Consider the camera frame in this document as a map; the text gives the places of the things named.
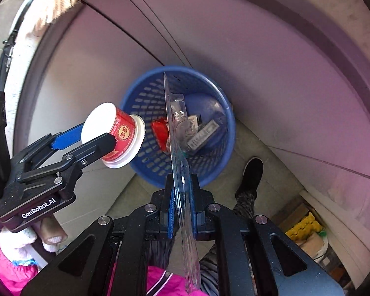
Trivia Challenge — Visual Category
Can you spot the blue plastic mesh basket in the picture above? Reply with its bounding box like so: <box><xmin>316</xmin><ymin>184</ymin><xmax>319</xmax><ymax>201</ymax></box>
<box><xmin>120</xmin><ymin>66</ymin><xmax>236</xmax><ymax>188</ymax></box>

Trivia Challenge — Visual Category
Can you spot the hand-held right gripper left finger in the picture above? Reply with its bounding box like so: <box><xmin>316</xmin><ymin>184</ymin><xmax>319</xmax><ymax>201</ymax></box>
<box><xmin>20</xmin><ymin>188</ymin><xmax>177</xmax><ymax>296</ymax></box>

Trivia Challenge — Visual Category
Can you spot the person's left hand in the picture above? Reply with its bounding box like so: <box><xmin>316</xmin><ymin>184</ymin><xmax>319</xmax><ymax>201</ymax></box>
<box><xmin>41</xmin><ymin>214</ymin><xmax>69</xmax><ymax>253</ymax></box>

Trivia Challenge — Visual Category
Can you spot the clear plastic blister packaging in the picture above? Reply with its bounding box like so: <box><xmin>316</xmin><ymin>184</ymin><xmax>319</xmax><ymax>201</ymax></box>
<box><xmin>163</xmin><ymin>72</ymin><xmax>202</xmax><ymax>295</ymax></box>

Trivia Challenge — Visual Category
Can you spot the person's patterned trouser leg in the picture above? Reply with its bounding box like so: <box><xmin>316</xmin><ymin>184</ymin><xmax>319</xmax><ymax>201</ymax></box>
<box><xmin>200</xmin><ymin>188</ymin><xmax>260</xmax><ymax>292</ymax></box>

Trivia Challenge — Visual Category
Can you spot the person's black shoe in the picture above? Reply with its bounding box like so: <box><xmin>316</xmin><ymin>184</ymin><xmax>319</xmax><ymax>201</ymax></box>
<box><xmin>236</xmin><ymin>157</ymin><xmax>264</xmax><ymax>195</ymax></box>

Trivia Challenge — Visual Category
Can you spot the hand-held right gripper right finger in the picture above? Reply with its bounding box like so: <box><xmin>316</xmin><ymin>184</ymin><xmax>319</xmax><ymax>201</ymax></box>
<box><xmin>189</xmin><ymin>182</ymin><xmax>346</xmax><ymax>296</ymax></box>

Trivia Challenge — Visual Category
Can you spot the green drink carton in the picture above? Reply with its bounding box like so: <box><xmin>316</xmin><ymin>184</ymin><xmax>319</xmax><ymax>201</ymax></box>
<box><xmin>186</xmin><ymin>120</ymin><xmax>219</xmax><ymax>153</ymax></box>

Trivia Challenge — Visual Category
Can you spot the red and white paper cup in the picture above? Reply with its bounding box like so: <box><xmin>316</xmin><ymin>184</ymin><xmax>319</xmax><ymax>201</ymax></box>
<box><xmin>80</xmin><ymin>103</ymin><xmax>146</xmax><ymax>169</ymax></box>

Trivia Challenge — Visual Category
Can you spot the red plastic food package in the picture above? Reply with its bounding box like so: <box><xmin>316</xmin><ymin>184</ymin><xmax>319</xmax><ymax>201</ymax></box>
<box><xmin>150</xmin><ymin>119</ymin><xmax>170</xmax><ymax>151</ymax></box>

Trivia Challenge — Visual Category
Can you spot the person's pink jacket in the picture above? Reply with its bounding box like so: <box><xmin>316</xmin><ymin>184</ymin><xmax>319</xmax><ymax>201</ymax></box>
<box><xmin>0</xmin><ymin>234</ymin><xmax>210</xmax><ymax>296</ymax></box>

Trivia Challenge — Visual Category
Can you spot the brown cardboard box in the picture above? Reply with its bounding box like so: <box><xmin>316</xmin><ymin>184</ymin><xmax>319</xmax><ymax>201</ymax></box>
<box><xmin>271</xmin><ymin>203</ymin><xmax>309</xmax><ymax>232</ymax></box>

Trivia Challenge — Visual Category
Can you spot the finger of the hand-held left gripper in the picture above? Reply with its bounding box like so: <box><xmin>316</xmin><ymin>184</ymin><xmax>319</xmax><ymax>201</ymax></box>
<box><xmin>10</xmin><ymin>122</ymin><xmax>87</xmax><ymax>177</ymax></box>
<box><xmin>16</xmin><ymin>132</ymin><xmax>117</xmax><ymax>192</ymax></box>

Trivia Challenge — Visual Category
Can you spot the white bucket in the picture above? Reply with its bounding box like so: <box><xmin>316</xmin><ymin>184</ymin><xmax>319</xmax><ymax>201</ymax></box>
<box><xmin>298</xmin><ymin>233</ymin><xmax>329</xmax><ymax>265</ymax></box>

